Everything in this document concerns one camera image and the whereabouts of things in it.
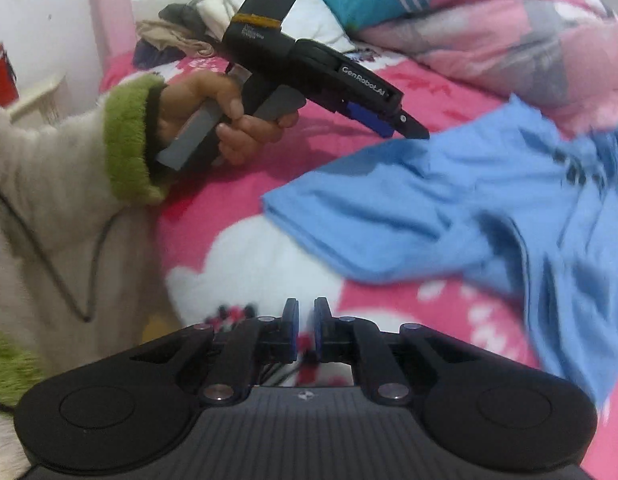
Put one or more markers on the person's left forearm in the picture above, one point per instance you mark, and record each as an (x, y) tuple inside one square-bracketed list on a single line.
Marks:
[(54, 180)]

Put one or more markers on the white cloth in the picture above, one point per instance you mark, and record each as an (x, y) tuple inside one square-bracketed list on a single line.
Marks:
[(214, 7)]

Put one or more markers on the blue t-shirt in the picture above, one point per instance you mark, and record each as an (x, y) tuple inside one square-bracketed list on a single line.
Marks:
[(414, 200)]

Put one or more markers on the grey cloth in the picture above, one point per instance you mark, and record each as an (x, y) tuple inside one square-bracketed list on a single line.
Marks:
[(181, 15)]

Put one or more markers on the white pillow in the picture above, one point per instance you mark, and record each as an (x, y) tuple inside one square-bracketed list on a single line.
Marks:
[(314, 20)]

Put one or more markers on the white bedside shelf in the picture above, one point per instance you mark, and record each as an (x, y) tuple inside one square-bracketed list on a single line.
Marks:
[(36, 100)]

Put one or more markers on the dark purple cloth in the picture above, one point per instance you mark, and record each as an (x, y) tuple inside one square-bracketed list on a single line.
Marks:
[(149, 55)]

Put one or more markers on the pink grey quilt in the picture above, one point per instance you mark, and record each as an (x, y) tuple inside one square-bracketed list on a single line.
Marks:
[(489, 35)]

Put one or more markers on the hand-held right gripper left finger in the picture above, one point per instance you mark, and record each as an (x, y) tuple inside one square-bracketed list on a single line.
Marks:
[(290, 331)]

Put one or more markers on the pink floral bed sheet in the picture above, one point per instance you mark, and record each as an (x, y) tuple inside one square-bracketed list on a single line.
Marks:
[(229, 200)]

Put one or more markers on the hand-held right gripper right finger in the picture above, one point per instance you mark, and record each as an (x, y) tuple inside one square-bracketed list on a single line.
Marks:
[(320, 331)]

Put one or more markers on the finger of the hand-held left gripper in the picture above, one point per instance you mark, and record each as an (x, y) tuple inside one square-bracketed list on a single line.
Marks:
[(414, 130), (371, 119)]

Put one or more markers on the person's left hand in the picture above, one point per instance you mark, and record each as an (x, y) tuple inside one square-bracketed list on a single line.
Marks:
[(186, 96)]

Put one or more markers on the beige cloth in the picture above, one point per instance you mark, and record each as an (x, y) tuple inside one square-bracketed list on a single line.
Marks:
[(164, 35)]

